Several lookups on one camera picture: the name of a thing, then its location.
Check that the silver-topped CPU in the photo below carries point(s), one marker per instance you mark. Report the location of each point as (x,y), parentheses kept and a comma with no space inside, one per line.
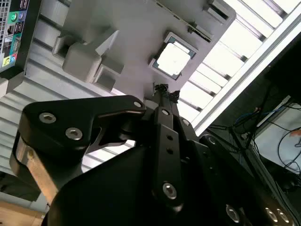
(172,56)

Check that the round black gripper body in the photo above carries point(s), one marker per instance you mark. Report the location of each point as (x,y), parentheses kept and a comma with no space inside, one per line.
(105,193)

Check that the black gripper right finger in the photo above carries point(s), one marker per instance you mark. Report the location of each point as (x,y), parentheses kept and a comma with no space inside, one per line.
(188,131)

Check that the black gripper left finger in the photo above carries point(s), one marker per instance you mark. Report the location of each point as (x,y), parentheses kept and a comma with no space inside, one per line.
(58,117)

